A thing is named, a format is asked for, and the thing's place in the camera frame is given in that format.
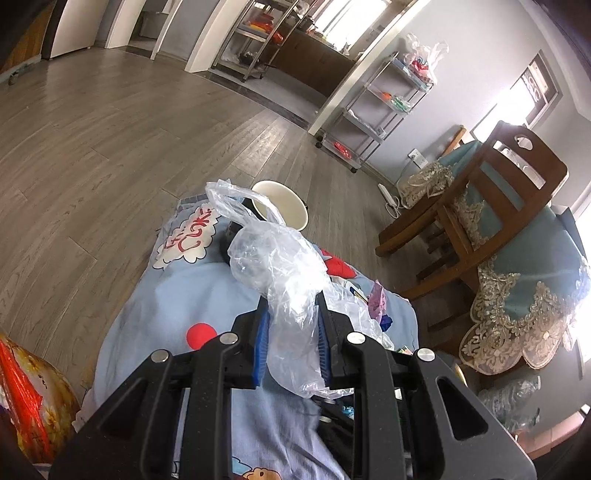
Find pink wrapper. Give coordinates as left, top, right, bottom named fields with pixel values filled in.
left=367, top=280, right=389, bottom=324

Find white door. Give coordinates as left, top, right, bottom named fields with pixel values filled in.
left=41, top=0, right=108, bottom=61

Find white power strip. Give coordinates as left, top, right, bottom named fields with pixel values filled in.
left=378, top=183, right=402, bottom=217

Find metal shelf cart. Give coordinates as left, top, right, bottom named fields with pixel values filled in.
left=315, top=46, right=439, bottom=174

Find grey storage box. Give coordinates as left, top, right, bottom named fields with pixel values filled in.
left=139, top=9, right=169, bottom=40

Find red packets on cart shelf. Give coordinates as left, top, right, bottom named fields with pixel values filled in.
left=329, top=141, right=363, bottom=160

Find brown wooden chair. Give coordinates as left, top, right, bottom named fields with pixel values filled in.
left=438, top=124, right=474, bottom=155
left=375, top=121, right=570, bottom=333

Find white round bin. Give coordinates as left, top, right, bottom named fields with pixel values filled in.
left=252, top=180, right=311, bottom=232

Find brown kitchen cabinet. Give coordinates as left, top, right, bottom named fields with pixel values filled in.
left=272, top=23, right=365, bottom=97

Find clear plastic bag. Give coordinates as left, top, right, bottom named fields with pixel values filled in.
left=204, top=179, right=395, bottom=400

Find light blue printed blanket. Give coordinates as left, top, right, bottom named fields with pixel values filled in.
left=95, top=194, right=419, bottom=480

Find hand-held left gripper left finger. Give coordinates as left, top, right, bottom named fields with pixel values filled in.
left=48, top=302, right=273, bottom=480

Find pack of plastic water bottles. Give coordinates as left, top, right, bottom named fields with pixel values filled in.
left=478, top=374, right=542, bottom=432

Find teal lace trimmed tablecloth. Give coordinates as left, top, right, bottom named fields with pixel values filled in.
left=397, top=138, right=591, bottom=374

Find red patterned bag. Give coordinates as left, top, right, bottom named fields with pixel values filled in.
left=0, top=333, right=81, bottom=464

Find plastic bag with red items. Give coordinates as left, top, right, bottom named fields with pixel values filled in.
left=401, top=34, right=450, bottom=86

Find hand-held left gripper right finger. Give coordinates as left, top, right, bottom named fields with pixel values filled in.
left=315, top=292, right=539, bottom=480

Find metal kitchen rack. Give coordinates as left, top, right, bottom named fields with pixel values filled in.
left=213, top=0, right=303, bottom=84

